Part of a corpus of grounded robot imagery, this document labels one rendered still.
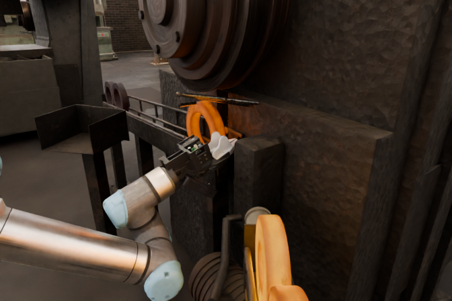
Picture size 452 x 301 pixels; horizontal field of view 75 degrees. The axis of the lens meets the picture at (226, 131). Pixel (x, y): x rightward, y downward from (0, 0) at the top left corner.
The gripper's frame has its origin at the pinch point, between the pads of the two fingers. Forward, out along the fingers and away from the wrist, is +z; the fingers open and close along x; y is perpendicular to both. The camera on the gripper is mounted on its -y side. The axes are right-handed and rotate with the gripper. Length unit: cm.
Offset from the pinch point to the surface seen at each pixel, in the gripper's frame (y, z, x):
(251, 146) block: 6.2, -2.9, -12.9
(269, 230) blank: 9.0, -17.3, -34.5
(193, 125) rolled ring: 1.0, -2.0, 18.4
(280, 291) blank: 12, -23, -43
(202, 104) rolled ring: 9.7, -0.2, 10.9
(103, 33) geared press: -53, 158, 812
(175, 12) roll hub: 35.5, -1.4, 6.0
